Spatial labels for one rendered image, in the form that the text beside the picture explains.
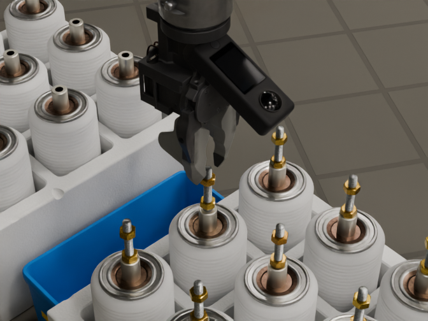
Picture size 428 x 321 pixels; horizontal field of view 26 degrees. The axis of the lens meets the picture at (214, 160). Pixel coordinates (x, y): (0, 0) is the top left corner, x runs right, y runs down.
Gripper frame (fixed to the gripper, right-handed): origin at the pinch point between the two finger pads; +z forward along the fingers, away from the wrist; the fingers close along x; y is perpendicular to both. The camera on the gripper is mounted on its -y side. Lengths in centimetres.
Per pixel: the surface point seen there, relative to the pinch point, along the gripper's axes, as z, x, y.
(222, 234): 9.5, 0.2, -1.7
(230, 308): 17.4, 3.5, -5.6
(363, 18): 35, -85, 28
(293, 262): 9.5, -1.3, -11.0
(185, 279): 15.2, 4.8, 0.4
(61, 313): 16.9, 17.0, 9.7
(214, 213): 6.9, 0.1, -0.4
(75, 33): 8.1, -17.9, 40.6
